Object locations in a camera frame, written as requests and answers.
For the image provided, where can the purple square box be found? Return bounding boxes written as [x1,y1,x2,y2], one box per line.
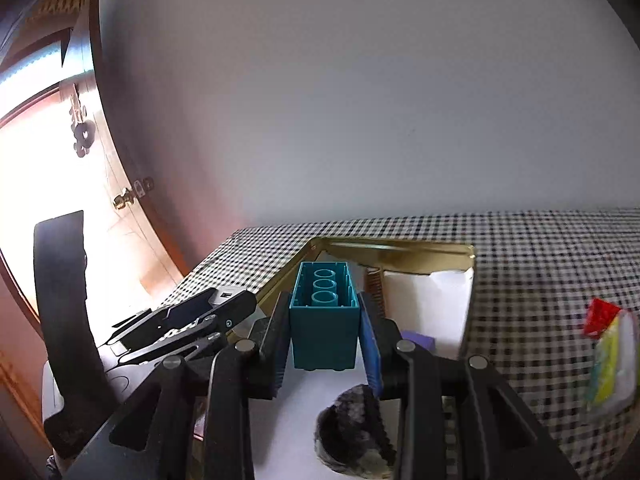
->
[401,330,436,353]

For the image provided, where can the cyan toy brick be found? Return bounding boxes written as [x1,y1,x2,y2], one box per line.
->
[290,261,360,372]

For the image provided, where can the clear plastic yellow case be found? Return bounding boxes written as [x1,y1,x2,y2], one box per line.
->
[586,310,639,419]

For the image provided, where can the wooden comb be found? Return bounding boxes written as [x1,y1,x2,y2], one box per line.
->
[363,268,386,318]

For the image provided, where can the red toy brick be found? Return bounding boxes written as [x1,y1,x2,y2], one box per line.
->
[582,298,622,339]

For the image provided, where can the white paper liner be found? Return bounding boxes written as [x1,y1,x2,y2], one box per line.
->
[248,270,474,479]

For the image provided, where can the black chair back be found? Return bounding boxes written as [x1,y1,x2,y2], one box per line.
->
[34,210,118,458]

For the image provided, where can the brass door knob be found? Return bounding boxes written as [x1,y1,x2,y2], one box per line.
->
[112,177,155,210]

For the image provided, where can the checkered tablecloth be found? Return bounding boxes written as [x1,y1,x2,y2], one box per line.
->
[168,208,639,479]

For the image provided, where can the wooden door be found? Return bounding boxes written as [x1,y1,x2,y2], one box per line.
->
[0,0,196,321]

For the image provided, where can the gold metal tin box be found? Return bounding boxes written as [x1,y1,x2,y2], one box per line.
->
[256,236,475,359]

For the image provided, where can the brass door ornament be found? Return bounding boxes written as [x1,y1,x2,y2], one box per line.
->
[70,84,96,158]

